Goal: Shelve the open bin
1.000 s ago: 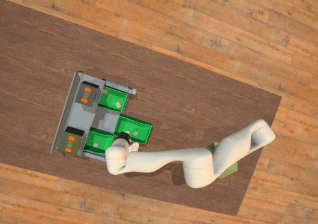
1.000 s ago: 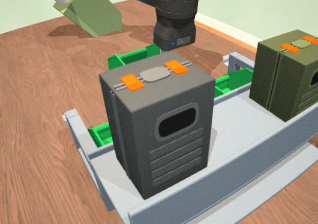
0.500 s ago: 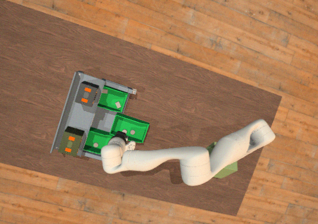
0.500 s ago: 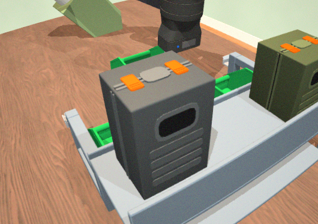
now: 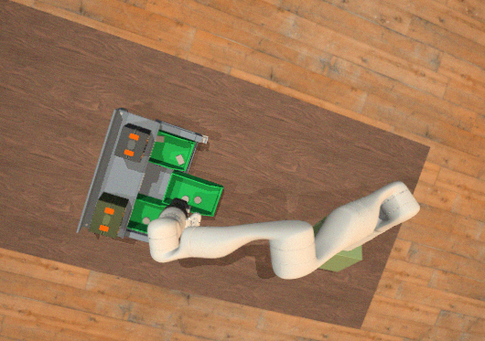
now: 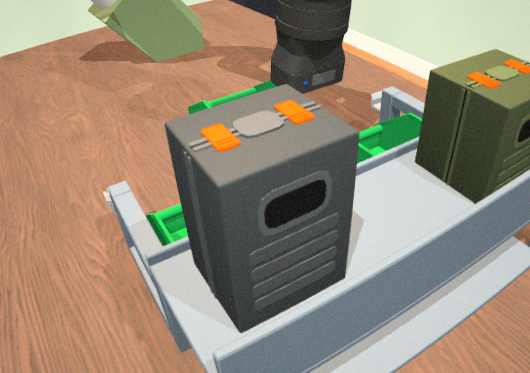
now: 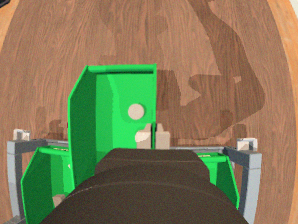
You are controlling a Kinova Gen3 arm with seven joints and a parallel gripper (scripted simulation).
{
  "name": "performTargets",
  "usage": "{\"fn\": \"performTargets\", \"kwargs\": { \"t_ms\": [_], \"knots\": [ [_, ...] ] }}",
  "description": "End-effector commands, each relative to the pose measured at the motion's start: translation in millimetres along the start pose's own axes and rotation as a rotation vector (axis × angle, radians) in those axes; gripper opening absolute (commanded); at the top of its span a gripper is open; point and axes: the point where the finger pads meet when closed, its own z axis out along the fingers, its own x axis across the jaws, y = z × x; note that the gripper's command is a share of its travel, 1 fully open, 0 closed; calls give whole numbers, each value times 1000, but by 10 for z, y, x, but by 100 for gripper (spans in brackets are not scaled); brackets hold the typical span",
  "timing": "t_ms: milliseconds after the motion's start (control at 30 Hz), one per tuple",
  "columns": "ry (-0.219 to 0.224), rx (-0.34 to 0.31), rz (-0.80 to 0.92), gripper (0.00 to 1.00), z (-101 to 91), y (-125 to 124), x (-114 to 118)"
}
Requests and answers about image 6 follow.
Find dark grey case with orange latches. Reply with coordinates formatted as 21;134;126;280
164;84;360;333

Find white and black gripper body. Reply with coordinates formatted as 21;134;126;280
270;0;352;94

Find olive green tool case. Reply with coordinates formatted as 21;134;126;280
415;49;530;204

